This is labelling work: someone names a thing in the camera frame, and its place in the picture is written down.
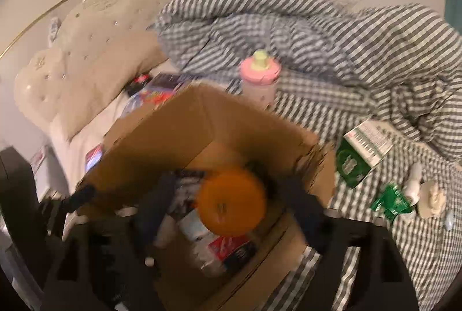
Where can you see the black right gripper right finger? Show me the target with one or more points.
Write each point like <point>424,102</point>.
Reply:
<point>382,281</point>

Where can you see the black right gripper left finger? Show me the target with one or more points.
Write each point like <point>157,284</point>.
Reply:
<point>103,263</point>

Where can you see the green foil snack bag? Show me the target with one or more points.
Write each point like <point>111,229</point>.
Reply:
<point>391,202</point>

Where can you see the beige tape roll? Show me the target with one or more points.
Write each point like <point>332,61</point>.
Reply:
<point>432,200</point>

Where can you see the green white medicine box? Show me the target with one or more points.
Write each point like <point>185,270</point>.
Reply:
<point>361,149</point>

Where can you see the orange round lid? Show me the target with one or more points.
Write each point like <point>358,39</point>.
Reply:
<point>231,202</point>

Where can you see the small pale blue case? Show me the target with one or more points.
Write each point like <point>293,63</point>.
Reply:
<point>449,220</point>

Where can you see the white plastic plug-in bottle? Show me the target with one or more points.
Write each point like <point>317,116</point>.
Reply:
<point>411,188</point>

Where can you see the grey checked bed sheet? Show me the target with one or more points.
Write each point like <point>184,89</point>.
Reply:
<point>431,253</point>

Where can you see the brown cardboard box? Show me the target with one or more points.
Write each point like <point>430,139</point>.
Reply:
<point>203,128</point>

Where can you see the red black packet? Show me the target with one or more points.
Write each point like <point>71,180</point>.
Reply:
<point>137,84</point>

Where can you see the grey checked duvet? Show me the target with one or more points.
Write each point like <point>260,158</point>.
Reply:
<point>399,64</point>

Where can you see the cream tufted headboard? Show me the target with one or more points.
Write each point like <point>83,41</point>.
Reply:
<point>99,48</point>

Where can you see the pink baby bottle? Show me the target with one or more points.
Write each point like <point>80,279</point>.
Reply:
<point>259,77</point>

